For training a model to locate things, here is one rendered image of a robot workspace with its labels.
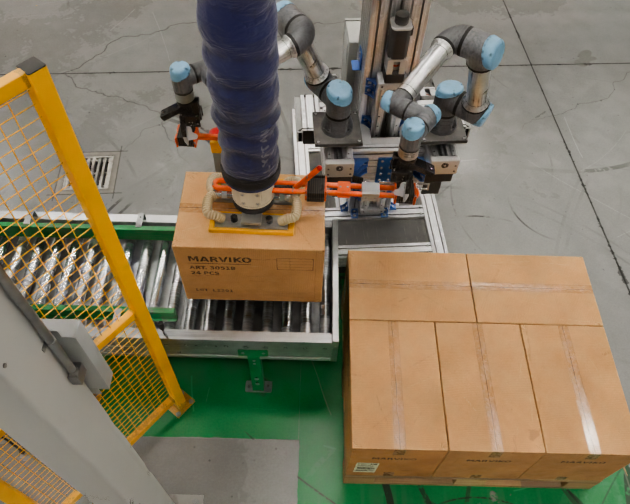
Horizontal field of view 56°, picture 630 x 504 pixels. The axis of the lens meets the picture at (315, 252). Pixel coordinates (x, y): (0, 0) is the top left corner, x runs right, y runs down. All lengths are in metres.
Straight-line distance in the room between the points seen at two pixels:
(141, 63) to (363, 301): 2.98
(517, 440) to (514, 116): 2.73
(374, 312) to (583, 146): 2.44
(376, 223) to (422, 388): 1.22
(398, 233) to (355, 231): 0.25
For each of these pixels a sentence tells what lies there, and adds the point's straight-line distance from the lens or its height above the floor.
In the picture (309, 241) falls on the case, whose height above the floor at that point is 1.08.
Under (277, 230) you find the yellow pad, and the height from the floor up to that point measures 1.10.
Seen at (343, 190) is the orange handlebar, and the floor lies 1.23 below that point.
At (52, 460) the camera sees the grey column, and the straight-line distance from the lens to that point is 1.76.
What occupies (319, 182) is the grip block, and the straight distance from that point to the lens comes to 2.33.
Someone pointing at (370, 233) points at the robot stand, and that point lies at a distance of 3.47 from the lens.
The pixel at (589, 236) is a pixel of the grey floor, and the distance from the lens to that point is 4.14.
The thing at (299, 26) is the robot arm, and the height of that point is 1.64.
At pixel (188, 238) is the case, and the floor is 1.09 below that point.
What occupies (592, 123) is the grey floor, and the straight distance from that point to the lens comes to 4.92.
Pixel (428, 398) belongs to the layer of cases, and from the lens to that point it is 2.65.
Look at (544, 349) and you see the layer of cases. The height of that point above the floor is 0.54.
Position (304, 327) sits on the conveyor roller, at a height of 0.55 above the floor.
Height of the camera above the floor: 2.96
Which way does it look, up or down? 55 degrees down
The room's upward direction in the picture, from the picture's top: 3 degrees clockwise
